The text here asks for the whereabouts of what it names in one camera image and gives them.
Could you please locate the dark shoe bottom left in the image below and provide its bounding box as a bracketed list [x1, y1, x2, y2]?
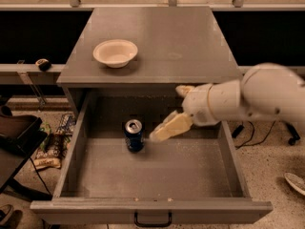
[0, 204, 13, 225]

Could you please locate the snack bag on floor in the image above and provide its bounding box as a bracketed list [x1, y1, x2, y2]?
[33, 114, 76, 170]

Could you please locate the black chair caster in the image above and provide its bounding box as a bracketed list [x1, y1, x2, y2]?
[286, 123, 300, 146]

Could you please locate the black drawer handle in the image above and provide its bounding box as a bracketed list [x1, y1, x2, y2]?
[133, 212, 173, 228]

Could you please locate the black tape measure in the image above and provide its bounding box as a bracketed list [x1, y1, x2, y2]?
[35, 58, 51, 72]

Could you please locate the black cable with adapter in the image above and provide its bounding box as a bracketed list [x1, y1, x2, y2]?
[231, 120, 275, 150]

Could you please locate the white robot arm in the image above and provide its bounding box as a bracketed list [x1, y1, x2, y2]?
[150, 63, 305, 142]

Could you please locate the dark chair on left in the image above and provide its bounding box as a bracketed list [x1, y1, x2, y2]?
[0, 105, 52, 201]

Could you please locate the grey cabinet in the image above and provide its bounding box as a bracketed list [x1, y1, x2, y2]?
[57, 7, 242, 119]

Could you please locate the white paper bowl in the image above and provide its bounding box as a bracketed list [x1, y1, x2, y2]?
[92, 39, 138, 69]

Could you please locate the white shoe on floor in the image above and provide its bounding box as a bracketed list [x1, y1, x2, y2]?
[284, 173, 305, 196]

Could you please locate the grey open top drawer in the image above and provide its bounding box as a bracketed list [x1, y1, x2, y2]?
[30, 96, 273, 224]

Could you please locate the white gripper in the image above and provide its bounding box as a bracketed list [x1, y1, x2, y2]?
[149, 84, 218, 142]

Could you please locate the blue pepsi can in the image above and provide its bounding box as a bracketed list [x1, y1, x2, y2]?
[124, 119, 144, 153]

